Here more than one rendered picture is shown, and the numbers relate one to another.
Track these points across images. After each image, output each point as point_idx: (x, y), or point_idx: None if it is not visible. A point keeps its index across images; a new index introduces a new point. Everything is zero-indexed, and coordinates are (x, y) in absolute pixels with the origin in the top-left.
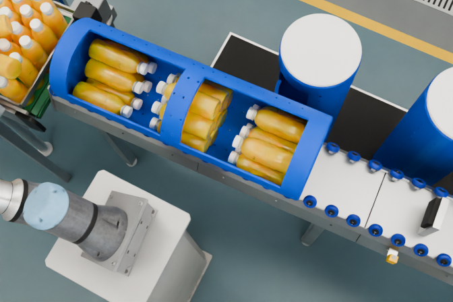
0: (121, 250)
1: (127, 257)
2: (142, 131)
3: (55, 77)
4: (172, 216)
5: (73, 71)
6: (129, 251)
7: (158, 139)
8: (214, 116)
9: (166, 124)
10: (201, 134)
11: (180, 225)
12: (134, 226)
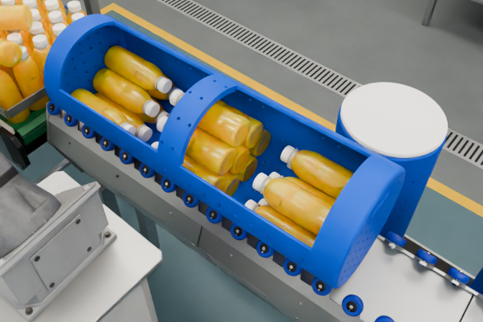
0: (24, 244)
1: (36, 277)
2: (136, 147)
3: (52, 62)
4: (136, 249)
5: (80, 80)
6: (39, 259)
7: (154, 163)
8: (236, 141)
9: (168, 131)
10: (213, 161)
11: (143, 264)
12: (62, 215)
